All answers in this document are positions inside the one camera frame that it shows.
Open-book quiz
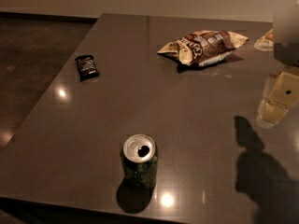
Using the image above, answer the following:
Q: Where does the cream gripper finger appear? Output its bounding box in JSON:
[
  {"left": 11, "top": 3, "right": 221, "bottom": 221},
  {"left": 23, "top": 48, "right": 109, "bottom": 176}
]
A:
[{"left": 256, "top": 66, "right": 299, "bottom": 128}]

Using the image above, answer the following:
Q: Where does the black rxbar chocolate wrapper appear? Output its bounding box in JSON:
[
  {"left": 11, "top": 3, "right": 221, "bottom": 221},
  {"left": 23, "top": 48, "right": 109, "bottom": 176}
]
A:
[{"left": 75, "top": 55, "right": 100, "bottom": 81}]

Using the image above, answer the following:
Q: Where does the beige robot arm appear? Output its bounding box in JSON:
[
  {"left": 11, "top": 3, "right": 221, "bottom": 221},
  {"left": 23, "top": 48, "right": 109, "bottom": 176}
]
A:
[{"left": 254, "top": 4, "right": 299, "bottom": 128}]

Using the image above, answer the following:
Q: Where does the green soda can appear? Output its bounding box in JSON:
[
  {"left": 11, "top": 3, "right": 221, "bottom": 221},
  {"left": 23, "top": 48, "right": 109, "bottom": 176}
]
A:
[{"left": 121, "top": 134, "right": 158, "bottom": 192}]

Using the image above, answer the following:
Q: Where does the yellow snack package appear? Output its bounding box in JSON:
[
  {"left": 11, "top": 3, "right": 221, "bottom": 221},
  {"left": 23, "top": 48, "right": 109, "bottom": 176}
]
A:
[{"left": 253, "top": 29, "right": 274, "bottom": 51}]

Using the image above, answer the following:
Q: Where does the brown chip bag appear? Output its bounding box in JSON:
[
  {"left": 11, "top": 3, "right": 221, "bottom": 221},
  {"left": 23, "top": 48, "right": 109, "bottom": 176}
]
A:
[{"left": 157, "top": 30, "right": 249, "bottom": 67}]

